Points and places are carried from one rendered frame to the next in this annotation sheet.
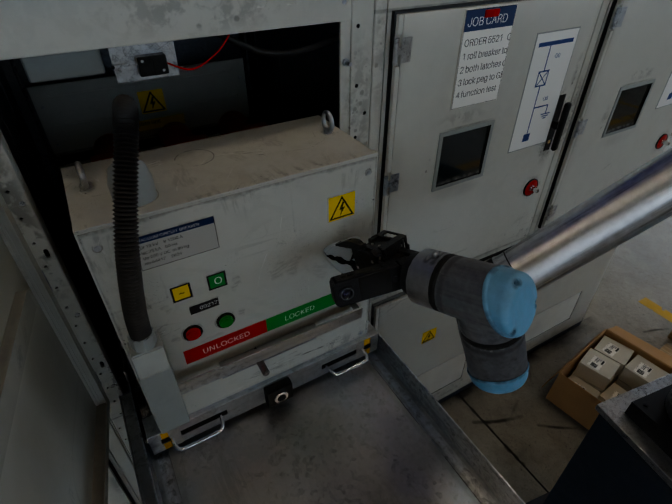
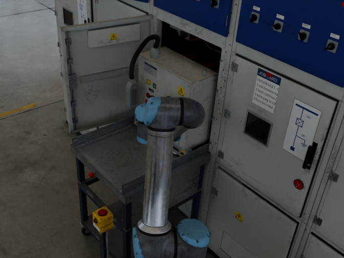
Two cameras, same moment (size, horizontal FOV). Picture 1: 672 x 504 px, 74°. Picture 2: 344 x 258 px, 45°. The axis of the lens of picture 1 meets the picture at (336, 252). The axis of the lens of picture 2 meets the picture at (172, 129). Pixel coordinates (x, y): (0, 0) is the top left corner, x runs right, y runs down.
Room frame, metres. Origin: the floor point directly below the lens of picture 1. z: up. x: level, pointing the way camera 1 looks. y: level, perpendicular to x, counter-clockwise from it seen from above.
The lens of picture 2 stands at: (0.17, -2.08, 2.45)
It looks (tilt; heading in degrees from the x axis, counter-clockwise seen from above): 34 degrees down; 77
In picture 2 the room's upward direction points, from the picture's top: 4 degrees clockwise
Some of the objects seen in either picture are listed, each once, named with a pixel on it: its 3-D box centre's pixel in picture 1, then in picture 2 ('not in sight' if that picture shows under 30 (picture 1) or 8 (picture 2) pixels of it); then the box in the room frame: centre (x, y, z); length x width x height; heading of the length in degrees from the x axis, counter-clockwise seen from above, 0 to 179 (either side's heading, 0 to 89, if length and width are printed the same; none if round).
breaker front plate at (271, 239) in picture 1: (263, 303); (160, 102); (0.60, 0.13, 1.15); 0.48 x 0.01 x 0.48; 120
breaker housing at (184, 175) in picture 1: (219, 233); (190, 91); (0.83, 0.26, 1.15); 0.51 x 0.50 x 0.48; 30
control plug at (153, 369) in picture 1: (158, 379); (132, 93); (0.44, 0.28, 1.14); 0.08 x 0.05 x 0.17; 30
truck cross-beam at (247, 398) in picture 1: (272, 380); (161, 134); (0.62, 0.14, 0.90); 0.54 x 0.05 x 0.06; 120
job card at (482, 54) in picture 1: (483, 58); (265, 90); (1.06, -0.33, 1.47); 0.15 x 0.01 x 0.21; 120
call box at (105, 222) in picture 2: not in sight; (103, 219); (0.20, -0.53, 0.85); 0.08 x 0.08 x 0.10; 30
